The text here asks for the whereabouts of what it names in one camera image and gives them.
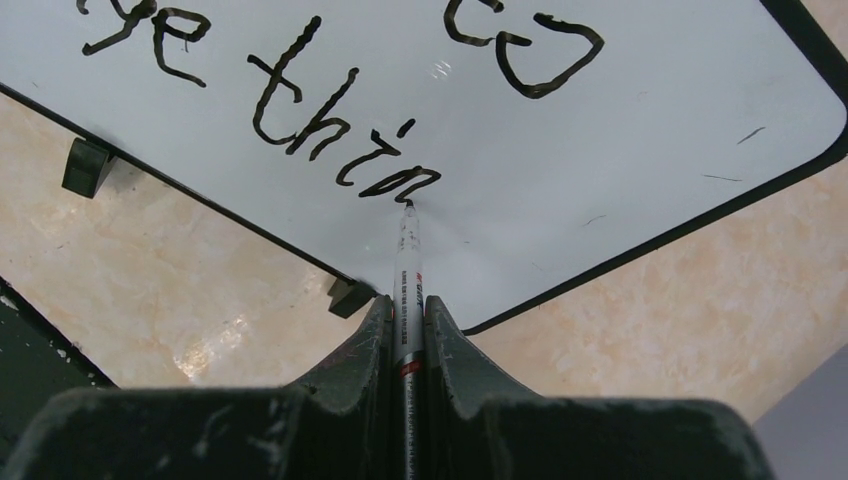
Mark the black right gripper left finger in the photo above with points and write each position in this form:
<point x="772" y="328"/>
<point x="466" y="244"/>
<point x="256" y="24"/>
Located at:
<point x="330" y="423"/>

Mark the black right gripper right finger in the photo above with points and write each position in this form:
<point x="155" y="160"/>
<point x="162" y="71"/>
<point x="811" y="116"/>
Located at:
<point x="487" y="425"/>

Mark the black and white marker pen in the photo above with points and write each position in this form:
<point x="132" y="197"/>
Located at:
<point x="408" y="349"/>

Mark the white board with black frame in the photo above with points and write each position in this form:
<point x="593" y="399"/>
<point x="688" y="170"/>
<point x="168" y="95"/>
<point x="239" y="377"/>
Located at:
<point x="541" y="142"/>

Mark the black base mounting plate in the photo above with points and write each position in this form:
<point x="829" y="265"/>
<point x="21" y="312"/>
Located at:
<point x="37" y="363"/>

